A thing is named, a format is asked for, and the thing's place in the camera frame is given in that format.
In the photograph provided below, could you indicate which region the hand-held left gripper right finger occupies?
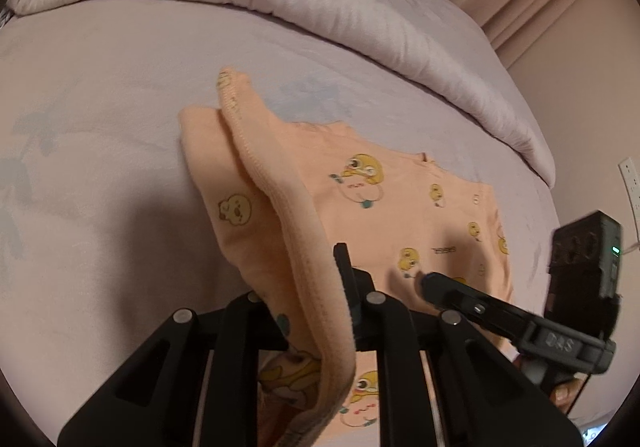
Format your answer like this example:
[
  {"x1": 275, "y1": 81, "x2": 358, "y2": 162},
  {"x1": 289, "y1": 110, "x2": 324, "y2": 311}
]
[{"x1": 332, "y1": 242, "x2": 583, "y2": 447}]

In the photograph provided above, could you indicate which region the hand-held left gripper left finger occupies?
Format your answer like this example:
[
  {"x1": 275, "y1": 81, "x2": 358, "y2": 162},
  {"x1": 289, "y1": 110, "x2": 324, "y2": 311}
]
[{"x1": 57, "y1": 292, "x2": 281, "y2": 447}]

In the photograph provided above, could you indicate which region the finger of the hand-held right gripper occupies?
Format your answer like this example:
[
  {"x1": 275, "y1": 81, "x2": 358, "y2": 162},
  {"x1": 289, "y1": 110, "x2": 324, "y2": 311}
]
[{"x1": 421, "y1": 272, "x2": 546, "y2": 344}]

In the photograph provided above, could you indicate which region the orange printed long-sleeve shirt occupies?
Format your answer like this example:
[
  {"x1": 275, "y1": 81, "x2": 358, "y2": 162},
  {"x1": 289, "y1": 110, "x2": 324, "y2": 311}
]
[{"x1": 179, "y1": 67, "x2": 516, "y2": 447}]

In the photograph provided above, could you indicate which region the person's right hand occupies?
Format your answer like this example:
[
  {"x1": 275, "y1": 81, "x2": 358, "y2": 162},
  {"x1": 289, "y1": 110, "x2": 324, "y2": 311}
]
[{"x1": 549, "y1": 374, "x2": 588, "y2": 417}]

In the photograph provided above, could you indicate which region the bed with lilac sheet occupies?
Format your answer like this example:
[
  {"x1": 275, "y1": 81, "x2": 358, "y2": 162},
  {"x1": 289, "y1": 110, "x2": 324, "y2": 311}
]
[{"x1": 0, "y1": 0, "x2": 621, "y2": 433}]

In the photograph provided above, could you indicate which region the white wall socket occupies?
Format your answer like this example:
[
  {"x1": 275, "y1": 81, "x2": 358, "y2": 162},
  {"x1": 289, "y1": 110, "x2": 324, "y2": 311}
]
[{"x1": 619, "y1": 157, "x2": 640, "y2": 208}]

